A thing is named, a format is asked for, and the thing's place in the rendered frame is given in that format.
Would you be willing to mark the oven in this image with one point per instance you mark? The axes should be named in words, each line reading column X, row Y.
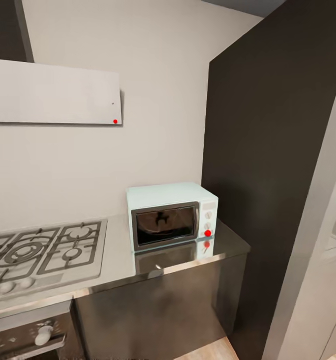
column 51, row 332

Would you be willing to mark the fridge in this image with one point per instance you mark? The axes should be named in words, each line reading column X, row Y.
column 270, row 157

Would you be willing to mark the microwave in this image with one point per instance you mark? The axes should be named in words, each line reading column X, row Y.
column 165, row 214

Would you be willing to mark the range hood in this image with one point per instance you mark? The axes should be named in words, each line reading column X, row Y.
column 41, row 93

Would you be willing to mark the burner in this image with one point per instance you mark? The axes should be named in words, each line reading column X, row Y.
column 41, row 258

